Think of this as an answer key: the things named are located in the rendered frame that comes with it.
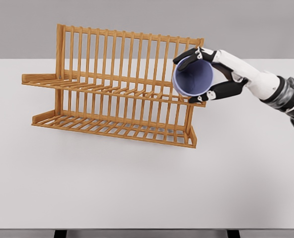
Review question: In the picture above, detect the lavender blue cup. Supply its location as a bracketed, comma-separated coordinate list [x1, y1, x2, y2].
[172, 57, 214, 97]

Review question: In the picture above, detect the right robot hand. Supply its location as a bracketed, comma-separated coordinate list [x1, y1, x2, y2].
[172, 46, 252, 104]

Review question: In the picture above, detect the wooden two-tier dish rack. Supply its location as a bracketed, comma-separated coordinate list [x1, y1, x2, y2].
[21, 23, 207, 149]

